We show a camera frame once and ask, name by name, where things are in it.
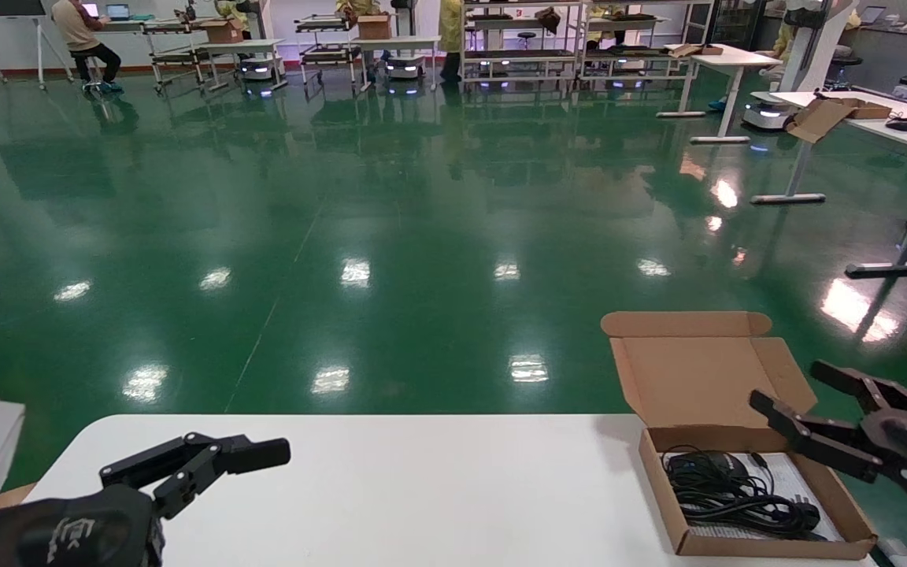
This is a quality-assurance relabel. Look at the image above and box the left gripper black cover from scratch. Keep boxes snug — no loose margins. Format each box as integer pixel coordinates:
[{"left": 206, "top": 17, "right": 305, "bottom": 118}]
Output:
[{"left": 0, "top": 433, "right": 292, "bottom": 567}]

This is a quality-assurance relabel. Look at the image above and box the brown cardboard storage box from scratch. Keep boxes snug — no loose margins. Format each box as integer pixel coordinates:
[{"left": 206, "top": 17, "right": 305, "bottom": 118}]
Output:
[{"left": 601, "top": 310, "right": 879, "bottom": 561}]

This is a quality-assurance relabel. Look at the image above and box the black computer mouse in box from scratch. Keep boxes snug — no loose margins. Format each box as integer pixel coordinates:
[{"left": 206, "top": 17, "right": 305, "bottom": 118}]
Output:
[{"left": 668, "top": 452, "right": 747, "bottom": 483}]

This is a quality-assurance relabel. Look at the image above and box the open cardboard box on desk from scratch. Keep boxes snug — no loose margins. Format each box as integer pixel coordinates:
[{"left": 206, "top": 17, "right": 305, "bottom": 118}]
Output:
[{"left": 785, "top": 94, "right": 894, "bottom": 144}]

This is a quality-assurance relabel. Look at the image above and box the white printed paper sheet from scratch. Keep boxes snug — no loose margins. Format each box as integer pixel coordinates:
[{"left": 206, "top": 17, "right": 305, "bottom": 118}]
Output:
[{"left": 683, "top": 452, "right": 846, "bottom": 543}]

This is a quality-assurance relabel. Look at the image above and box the tall white robot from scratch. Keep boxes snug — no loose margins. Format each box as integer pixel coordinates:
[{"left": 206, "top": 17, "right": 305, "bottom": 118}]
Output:
[{"left": 742, "top": 0, "right": 859, "bottom": 132}]

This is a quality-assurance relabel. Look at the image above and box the white table with T legs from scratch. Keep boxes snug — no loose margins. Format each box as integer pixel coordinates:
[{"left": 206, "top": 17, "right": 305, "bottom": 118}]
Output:
[{"left": 655, "top": 43, "right": 783, "bottom": 145}]

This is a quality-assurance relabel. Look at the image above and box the metal trolley cart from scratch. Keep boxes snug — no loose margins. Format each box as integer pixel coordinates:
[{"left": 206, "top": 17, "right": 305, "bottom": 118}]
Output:
[
  {"left": 143, "top": 19, "right": 209, "bottom": 94},
  {"left": 294, "top": 13, "right": 363, "bottom": 95}
]

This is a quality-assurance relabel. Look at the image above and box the white metal shelf rack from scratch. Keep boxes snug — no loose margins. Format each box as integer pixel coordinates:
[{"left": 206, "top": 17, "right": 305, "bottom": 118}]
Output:
[
  {"left": 457, "top": 0, "right": 587, "bottom": 87},
  {"left": 579, "top": 0, "right": 717, "bottom": 86}
]

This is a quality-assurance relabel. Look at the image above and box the small white table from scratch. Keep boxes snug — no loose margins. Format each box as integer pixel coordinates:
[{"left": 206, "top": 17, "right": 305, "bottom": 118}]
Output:
[
  {"left": 351, "top": 35, "right": 442, "bottom": 93},
  {"left": 198, "top": 39, "right": 290, "bottom": 93}
]

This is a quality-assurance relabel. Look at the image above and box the seated person beige shirt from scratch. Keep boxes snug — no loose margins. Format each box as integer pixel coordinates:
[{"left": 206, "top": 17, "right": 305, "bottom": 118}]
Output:
[{"left": 50, "top": 0, "right": 124, "bottom": 94}]

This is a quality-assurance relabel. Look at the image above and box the standing person yellow coat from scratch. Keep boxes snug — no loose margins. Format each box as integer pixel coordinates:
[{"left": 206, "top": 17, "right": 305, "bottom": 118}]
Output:
[{"left": 439, "top": 0, "right": 467, "bottom": 84}]

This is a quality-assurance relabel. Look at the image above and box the black coiled power cable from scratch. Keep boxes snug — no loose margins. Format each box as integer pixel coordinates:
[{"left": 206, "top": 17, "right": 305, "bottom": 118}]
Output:
[{"left": 661, "top": 447, "right": 823, "bottom": 542}]

